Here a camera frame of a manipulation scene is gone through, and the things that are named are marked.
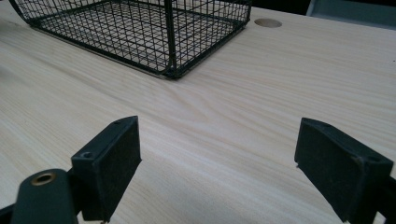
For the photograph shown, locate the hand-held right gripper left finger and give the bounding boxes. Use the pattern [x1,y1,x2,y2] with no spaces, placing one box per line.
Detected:
[70,115,143,224]

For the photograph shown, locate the grey panel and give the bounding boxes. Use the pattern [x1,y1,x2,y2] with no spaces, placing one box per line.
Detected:
[305,0,396,32]

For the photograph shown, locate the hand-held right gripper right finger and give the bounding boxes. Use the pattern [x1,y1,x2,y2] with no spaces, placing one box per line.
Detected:
[293,117,394,224]

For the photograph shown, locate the black wire mesh basket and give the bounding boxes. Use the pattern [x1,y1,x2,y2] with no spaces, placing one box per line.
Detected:
[8,0,253,80]

